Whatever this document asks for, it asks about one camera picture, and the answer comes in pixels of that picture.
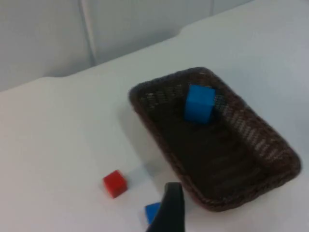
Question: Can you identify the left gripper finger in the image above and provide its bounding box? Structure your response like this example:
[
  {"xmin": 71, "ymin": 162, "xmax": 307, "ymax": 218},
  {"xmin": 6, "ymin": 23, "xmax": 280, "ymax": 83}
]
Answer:
[{"xmin": 145, "ymin": 182, "xmax": 186, "ymax": 232}]

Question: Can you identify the dark brown wicker basket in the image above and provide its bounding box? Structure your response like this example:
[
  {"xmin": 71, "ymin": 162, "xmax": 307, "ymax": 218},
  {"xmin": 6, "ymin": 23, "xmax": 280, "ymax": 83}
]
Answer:
[{"xmin": 128, "ymin": 66, "xmax": 302, "ymax": 213}]

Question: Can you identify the red cube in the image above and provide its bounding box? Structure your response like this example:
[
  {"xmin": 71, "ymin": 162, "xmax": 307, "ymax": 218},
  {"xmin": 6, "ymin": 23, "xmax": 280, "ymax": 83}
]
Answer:
[{"xmin": 102, "ymin": 170, "xmax": 128, "ymax": 199}]

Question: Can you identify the large blue cube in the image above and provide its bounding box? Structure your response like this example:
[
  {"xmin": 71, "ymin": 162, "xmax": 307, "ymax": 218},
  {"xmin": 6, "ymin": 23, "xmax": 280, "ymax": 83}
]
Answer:
[{"xmin": 183, "ymin": 84, "xmax": 216, "ymax": 125}]

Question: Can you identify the small blue cube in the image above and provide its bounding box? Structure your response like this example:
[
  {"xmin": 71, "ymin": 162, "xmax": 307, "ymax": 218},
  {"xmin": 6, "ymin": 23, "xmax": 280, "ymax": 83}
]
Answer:
[{"xmin": 144, "ymin": 202, "xmax": 162, "ymax": 225}]

